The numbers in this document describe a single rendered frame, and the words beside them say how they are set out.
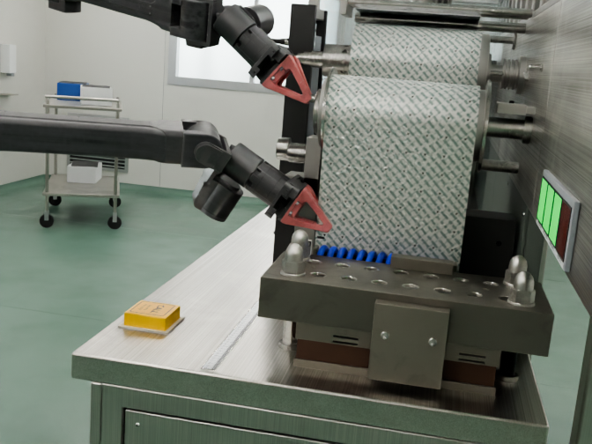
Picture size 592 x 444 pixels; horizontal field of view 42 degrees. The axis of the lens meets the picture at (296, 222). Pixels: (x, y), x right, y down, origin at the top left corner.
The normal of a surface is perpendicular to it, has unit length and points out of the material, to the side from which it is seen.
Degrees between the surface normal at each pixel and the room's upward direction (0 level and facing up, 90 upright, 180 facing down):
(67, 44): 90
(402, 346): 90
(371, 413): 90
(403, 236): 90
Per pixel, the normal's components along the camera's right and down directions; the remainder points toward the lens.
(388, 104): -0.15, -0.17
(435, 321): -0.19, 0.19
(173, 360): 0.07, -0.98
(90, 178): 0.08, 0.21
